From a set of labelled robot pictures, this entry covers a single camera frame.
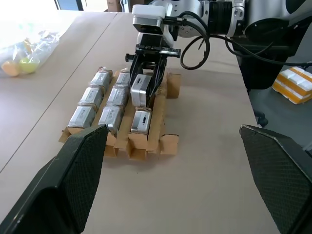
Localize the yellow-green round toy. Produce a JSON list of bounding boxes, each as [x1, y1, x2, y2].
[[19, 57, 40, 74]]

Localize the dark robot body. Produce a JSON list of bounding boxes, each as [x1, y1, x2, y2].
[[231, 0, 312, 93]]

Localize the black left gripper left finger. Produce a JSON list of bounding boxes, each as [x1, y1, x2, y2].
[[0, 123, 109, 234]]

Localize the clear plastic bag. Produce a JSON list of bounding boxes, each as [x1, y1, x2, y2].
[[0, 20, 62, 79]]

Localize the orange round toy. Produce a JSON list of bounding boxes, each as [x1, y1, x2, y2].
[[0, 60, 21, 77]]

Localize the black caster wheel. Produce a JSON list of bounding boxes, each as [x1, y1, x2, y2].
[[253, 107, 269, 128]]

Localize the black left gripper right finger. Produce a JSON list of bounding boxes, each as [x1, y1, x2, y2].
[[238, 124, 312, 234]]

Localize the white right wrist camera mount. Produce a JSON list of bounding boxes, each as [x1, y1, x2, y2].
[[132, 4, 176, 48]]

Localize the brown cardboard box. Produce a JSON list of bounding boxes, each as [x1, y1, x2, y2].
[[106, 0, 134, 12]]

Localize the yellow and white foam box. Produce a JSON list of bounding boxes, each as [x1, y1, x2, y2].
[[272, 66, 312, 105]]

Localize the cardboard divider tray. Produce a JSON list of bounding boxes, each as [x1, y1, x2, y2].
[[58, 67, 182, 161]]

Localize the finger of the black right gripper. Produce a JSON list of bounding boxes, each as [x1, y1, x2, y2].
[[145, 56, 168, 108], [129, 55, 145, 88]]

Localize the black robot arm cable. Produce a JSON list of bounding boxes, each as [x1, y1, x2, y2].
[[162, 12, 312, 71]]

